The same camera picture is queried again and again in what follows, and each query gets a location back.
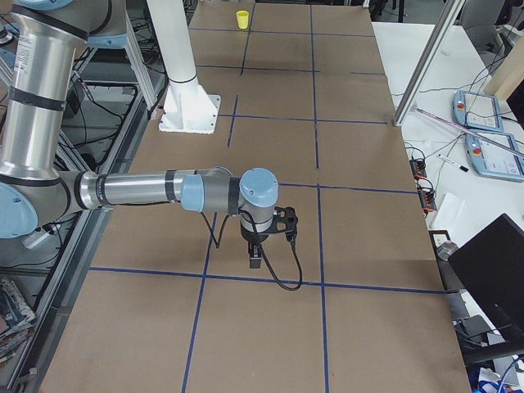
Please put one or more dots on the upper teach pendant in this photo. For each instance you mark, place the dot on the upper teach pendant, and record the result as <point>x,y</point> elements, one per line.
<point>477,111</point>

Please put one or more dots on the aluminium frame post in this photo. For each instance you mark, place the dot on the aluminium frame post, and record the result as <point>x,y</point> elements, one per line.
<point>437,37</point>

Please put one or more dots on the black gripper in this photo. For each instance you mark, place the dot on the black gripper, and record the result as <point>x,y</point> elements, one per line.
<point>253,238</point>

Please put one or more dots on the black marker pen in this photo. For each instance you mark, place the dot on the black marker pen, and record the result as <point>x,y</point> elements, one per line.
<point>453,163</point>

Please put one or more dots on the lower teach pendant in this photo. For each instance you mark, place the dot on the lower teach pendant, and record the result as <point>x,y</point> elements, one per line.
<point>491,161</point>

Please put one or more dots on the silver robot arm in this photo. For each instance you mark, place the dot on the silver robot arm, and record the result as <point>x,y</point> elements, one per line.
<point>34,193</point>

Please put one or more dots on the teach pendant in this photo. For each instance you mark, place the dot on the teach pendant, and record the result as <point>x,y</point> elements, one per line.
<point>491,161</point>
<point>477,111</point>

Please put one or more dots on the yellow plastic cup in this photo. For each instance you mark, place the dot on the yellow plastic cup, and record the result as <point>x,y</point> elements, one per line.
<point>243,19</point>

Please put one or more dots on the stack of magazines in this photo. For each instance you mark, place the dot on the stack of magazines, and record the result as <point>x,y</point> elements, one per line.
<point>17,319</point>

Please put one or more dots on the black laptop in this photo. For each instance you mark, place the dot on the black laptop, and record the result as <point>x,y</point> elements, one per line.
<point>490,267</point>

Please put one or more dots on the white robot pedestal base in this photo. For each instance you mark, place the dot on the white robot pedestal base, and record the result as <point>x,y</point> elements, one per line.
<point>188,108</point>

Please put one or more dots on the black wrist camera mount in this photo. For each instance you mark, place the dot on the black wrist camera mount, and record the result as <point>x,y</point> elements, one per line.
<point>285,221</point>

